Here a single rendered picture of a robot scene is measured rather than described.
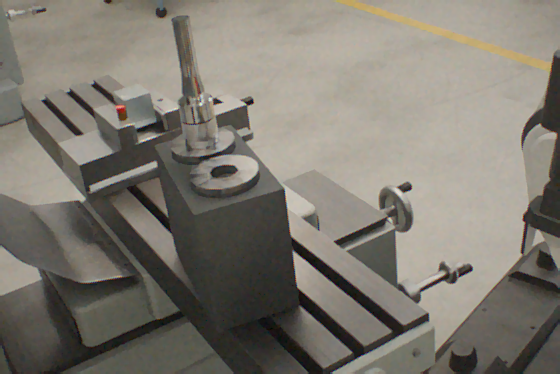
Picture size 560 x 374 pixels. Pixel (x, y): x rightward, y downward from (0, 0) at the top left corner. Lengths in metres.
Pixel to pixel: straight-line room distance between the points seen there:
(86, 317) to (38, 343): 0.14
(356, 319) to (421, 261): 1.67
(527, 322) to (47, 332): 0.89
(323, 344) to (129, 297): 0.46
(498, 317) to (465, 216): 1.41
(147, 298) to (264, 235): 0.43
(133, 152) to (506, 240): 1.69
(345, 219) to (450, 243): 1.21
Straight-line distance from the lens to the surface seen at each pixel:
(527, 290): 1.62
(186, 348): 1.46
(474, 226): 2.87
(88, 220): 1.50
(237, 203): 0.94
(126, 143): 1.41
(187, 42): 1.01
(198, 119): 1.03
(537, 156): 1.21
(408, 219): 1.77
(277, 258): 1.00
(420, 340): 1.03
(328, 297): 1.07
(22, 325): 1.50
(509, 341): 1.50
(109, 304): 1.35
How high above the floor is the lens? 1.58
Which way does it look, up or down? 29 degrees down
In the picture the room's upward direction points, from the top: 7 degrees counter-clockwise
